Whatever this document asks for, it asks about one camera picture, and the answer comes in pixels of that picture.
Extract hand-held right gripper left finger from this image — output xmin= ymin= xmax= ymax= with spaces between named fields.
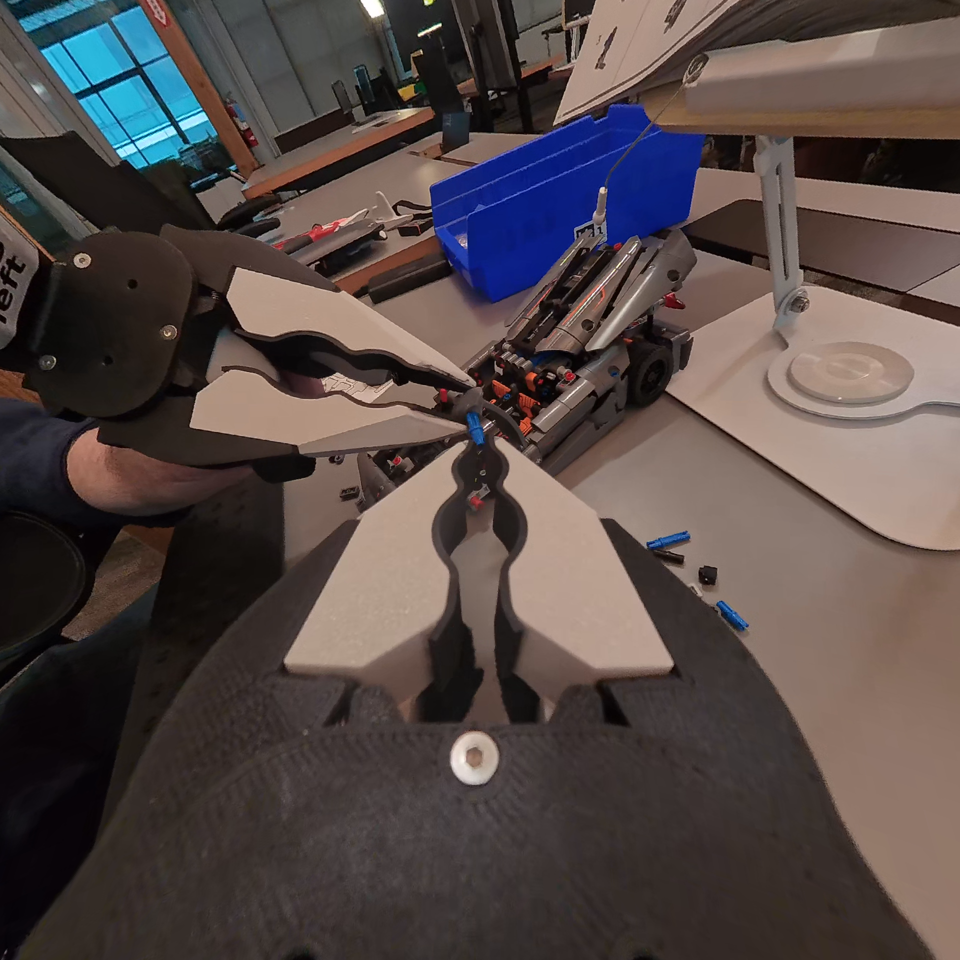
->
xmin=283 ymin=438 xmax=481 ymax=725

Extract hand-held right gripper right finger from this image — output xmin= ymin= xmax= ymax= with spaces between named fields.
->
xmin=480 ymin=435 xmax=674 ymax=725

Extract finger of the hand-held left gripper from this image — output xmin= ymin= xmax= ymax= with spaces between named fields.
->
xmin=223 ymin=267 xmax=480 ymax=393
xmin=189 ymin=365 xmax=475 ymax=460

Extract lego car model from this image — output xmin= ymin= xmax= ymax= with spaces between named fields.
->
xmin=356 ymin=228 xmax=697 ymax=519

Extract scattered loose lego pieces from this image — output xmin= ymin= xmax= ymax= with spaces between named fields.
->
xmin=645 ymin=529 xmax=751 ymax=633

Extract lego instruction booklet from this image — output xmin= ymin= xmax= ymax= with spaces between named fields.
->
xmin=553 ymin=0 xmax=960 ymax=125

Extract person's left hand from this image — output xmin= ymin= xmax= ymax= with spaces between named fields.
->
xmin=69 ymin=429 xmax=258 ymax=520

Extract toy space shuttle model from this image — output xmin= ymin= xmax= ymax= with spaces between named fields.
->
xmin=271 ymin=191 xmax=435 ymax=256

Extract black perforated board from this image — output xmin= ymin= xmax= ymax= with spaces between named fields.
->
xmin=97 ymin=468 xmax=361 ymax=811

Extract wooden desk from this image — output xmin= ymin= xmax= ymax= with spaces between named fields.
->
xmin=241 ymin=107 xmax=438 ymax=200

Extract blue storage bin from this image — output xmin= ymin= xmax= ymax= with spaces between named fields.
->
xmin=429 ymin=103 xmax=706 ymax=303

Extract window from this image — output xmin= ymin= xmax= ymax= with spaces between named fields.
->
xmin=37 ymin=6 xmax=230 ymax=168

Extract black office chair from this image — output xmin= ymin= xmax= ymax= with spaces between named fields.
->
xmin=0 ymin=512 xmax=97 ymax=655

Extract white book stand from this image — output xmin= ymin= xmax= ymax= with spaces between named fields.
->
xmin=652 ymin=15 xmax=960 ymax=552

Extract narrow wooden post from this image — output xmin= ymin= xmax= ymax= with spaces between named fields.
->
xmin=137 ymin=0 xmax=261 ymax=181

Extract thin wire with white tip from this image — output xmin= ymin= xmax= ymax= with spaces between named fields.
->
xmin=594 ymin=56 xmax=710 ymax=226

